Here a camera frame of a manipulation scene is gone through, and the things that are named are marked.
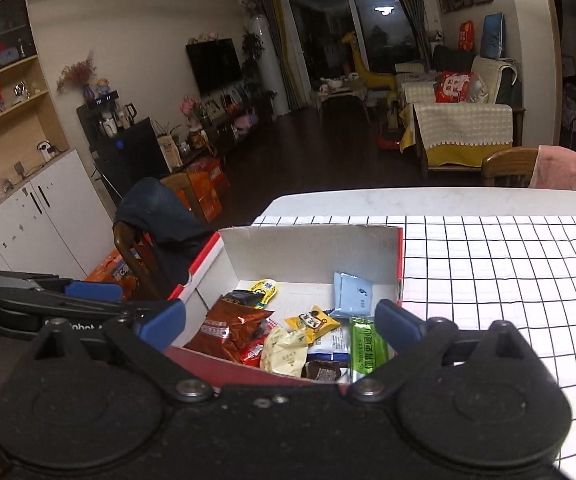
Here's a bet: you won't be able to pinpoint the green snack packet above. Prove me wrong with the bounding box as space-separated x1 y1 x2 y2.
350 318 389 382

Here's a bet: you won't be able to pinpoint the light blue snack packet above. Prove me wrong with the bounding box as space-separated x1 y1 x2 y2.
330 272 373 320

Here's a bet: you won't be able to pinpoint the dark red foil snack packet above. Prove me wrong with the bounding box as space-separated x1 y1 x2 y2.
185 299 273 364

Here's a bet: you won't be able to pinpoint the cream yellow snack packet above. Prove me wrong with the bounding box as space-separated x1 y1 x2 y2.
260 326 309 378

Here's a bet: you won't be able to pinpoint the black sesame snack packet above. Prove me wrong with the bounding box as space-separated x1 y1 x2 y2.
222 289 265 309

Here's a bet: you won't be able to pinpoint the blue white snack packet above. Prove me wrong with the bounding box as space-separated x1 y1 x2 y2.
307 325 351 363

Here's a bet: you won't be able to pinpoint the red candy wrapper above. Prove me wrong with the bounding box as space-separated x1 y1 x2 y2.
240 335 267 367

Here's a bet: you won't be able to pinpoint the chair with dark jacket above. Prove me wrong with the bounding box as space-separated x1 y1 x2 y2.
113 172 214 299

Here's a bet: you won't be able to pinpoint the white wooden cabinet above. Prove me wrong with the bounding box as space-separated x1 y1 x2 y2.
0 0 113 280

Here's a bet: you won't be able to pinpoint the red white cardboard box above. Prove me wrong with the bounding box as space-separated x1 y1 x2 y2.
164 224 405 388

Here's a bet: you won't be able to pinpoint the small yellow candy packet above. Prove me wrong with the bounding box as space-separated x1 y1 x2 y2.
250 278 278 309

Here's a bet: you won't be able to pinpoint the black water dispenser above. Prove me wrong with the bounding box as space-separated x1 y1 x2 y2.
76 91 171 205

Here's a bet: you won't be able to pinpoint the white checkered tablecloth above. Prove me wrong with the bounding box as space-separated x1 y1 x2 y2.
255 214 576 479

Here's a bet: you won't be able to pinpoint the orange gift boxes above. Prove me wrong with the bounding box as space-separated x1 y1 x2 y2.
177 157 230 223

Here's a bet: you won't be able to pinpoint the wooden chair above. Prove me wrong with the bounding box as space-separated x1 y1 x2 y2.
480 145 576 193

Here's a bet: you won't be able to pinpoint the sofa with cream cover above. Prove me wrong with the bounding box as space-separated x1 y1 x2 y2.
399 55 520 169

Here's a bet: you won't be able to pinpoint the pink towel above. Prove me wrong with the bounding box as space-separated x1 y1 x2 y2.
530 145 576 191

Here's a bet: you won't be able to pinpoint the red cushion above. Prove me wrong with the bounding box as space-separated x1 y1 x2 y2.
435 72 474 103

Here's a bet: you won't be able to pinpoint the yellow giraffe toy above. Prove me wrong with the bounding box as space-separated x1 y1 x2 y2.
341 30 399 92

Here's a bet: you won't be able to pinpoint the black television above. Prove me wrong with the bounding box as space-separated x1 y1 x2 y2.
186 38 243 96

